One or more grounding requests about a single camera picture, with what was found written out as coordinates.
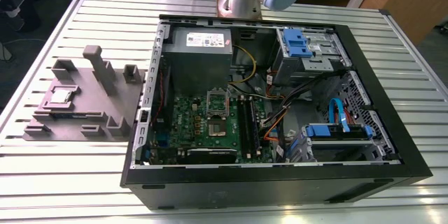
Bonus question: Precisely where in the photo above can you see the silver CPU green edge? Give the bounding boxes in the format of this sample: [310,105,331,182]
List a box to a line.
[50,89,75,104]

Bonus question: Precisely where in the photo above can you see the CPU socket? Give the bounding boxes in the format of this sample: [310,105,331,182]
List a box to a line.
[207,120,230,138]

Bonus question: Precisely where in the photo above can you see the metal socket cover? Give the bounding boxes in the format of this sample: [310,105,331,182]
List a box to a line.
[206,90,231,119]

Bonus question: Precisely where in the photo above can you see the black RAM slot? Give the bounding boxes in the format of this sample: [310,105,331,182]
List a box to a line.
[238,95,247,156]

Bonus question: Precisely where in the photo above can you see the green Dell motherboard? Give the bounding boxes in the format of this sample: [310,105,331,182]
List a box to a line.
[144,93,278,166]

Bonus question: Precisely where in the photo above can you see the grey power supply unit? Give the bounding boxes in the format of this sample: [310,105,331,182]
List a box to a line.
[162,27,235,99]

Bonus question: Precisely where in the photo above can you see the black graphics card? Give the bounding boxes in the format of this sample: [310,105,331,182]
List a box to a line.
[176,146,240,165]

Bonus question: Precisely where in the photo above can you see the small blue drive latch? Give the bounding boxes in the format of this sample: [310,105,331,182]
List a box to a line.
[290,46,315,59]

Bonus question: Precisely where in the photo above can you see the metal drive bay cage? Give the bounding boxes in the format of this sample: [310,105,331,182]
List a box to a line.
[274,26,354,86]

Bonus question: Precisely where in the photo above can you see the hard disk blue carrier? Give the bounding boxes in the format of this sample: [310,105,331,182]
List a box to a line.
[302,123,375,141]

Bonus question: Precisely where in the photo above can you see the large blue drive latch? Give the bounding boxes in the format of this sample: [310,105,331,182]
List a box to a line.
[284,28,310,48]

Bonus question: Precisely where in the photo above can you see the black open PC case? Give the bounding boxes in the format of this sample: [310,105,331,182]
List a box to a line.
[120,14,435,211]

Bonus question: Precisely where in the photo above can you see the grey parts rack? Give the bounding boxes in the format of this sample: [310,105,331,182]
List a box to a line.
[22,45,148,143]

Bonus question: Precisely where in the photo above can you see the metal disk bay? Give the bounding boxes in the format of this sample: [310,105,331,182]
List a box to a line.
[286,124,402,163]

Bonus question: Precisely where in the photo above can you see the wooden cabinet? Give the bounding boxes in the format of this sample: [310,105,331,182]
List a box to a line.
[360,0,448,48]

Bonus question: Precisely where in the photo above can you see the yellow power cable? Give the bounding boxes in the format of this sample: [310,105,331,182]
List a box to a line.
[228,44,258,85]

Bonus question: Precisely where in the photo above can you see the orange red power wires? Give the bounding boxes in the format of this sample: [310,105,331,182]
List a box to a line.
[260,108,288,145]

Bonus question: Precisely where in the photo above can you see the red black twisted wire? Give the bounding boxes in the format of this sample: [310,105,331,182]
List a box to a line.
[155,69,166,122]

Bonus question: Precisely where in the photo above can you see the black cable bundle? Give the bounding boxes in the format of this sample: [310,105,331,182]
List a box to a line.
[262,70,350,127]

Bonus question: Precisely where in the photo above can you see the blue SATA cable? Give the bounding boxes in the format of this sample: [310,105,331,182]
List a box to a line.
[328,98,352,133]

